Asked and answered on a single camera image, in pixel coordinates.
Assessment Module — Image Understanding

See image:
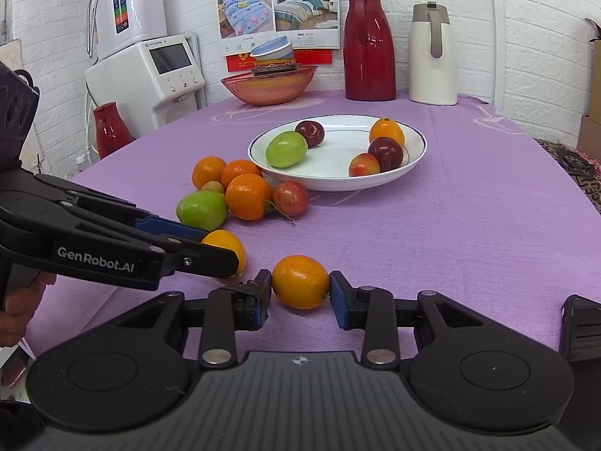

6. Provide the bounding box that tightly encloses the orange mandarin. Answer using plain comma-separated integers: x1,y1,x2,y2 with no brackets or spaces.
220,159,263,188
225,173,271,221

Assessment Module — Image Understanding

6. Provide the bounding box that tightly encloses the red glass bowl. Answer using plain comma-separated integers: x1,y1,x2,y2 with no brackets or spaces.
221,65,318,107

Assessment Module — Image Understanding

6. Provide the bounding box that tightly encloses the small red jug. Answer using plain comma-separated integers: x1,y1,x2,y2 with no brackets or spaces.
93,102,133,159

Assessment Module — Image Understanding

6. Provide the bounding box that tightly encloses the cardboard box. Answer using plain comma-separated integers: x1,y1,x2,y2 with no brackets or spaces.
577,115,601,162
585,17,601,123

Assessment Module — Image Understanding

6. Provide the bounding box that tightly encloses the white water dispenser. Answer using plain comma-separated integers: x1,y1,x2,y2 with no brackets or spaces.
86,35,205,139

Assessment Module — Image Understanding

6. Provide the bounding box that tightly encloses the red thermos jug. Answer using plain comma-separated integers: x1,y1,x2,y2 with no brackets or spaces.
343,0,396,102

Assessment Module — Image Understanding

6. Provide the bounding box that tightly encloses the purple tablecloth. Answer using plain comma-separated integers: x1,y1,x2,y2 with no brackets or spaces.
22,89,601,363

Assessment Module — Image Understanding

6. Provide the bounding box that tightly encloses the blue lidded bowl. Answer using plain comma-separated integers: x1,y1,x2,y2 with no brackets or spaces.
249,36,293,62

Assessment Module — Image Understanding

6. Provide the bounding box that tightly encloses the dark red plum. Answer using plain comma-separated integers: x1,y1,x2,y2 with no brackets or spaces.
368,136,405,172
294,120,325,149

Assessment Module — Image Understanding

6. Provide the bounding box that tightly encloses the green oblong apple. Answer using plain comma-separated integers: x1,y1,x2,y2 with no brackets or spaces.
176,191,228,232

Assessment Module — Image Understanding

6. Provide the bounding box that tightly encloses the upper cardboard box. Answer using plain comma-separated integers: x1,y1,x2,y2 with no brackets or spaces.
585,17,601,123

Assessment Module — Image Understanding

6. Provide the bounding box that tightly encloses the person's left hand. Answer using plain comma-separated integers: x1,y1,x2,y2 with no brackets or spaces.
0,272,57,347

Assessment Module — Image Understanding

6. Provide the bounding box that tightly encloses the white wall water purifier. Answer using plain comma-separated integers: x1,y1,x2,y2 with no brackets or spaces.
87,0,167,61

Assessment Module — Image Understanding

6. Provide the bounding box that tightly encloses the dark patterned bowls stack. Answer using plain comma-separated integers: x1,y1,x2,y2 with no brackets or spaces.
252,58,296,76

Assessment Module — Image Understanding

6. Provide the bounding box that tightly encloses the large yellow-orange citrus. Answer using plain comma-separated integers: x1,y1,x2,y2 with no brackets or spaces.
369,117,405,145

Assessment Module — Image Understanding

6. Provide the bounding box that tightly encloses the white ceramic plate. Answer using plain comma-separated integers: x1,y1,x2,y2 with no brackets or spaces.
248,114,428,192

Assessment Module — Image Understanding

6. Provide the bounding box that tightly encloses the white thermos jug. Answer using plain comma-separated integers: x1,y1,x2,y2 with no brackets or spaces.
408,1,458,106

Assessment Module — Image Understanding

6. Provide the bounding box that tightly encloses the orange mandarin back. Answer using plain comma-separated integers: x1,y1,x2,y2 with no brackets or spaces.
220,159,263,188

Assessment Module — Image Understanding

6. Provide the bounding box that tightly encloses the yellow orange round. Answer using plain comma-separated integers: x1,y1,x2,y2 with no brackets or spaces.
271,254,330,310

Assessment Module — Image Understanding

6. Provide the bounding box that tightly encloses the green apple round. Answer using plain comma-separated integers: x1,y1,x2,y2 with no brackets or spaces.
266,130,308,169

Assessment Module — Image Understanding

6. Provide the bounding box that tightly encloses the patterned sofa cover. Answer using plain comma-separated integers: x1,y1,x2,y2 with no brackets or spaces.
536,139,601,213

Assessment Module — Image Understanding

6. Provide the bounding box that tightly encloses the bedding wall calendar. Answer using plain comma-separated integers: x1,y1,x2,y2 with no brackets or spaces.
217,0,340,72

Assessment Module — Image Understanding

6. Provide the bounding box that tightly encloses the yellow orange with stem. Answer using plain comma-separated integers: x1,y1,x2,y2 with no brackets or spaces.
202,229,246,276

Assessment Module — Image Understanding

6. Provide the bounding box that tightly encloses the lower cardboard box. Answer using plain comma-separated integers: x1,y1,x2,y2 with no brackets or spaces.
577,115,601,162

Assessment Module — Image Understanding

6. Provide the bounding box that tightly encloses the red yellow small apple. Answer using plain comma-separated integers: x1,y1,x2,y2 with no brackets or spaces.
347,153,380,177

